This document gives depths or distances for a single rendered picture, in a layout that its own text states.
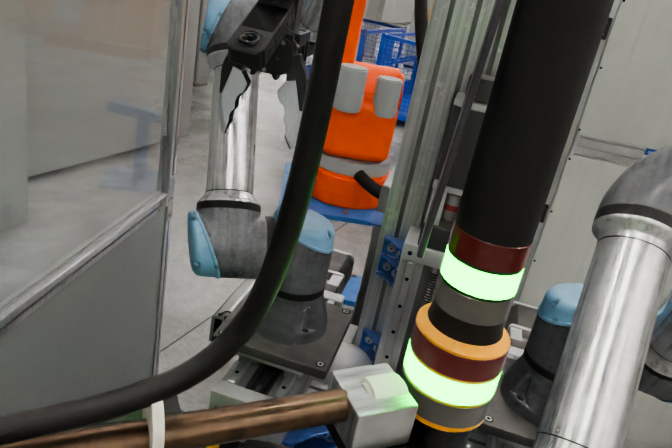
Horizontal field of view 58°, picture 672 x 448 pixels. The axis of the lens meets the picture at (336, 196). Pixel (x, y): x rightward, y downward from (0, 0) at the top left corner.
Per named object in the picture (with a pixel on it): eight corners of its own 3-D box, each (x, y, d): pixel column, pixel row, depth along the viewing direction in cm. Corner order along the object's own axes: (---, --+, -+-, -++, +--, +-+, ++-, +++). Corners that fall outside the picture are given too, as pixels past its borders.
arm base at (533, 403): (500, 364, 119) (515, 322, 115) (579, 388, 116) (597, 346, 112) (500, 414, 105) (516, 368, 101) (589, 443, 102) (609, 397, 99)
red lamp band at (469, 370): (442, 389, 25) (450, 365, 25) (393, 327, 29) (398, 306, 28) (522, 375, 27) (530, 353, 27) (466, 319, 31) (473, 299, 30)
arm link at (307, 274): (332, 296, 112) (346, 231, 107) (260, 294, 108) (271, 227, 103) (319, 263, 123) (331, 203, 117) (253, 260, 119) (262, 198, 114)
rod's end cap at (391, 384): (376, 398, 26) (416, 392, 26) (356, 368, 27) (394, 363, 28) (367, 435, 26) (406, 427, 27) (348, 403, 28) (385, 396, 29)
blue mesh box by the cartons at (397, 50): (361, 117, 703) (379, 31, 667) (404, 104, 809) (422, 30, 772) (430, 139, 668) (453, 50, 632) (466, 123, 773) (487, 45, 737)
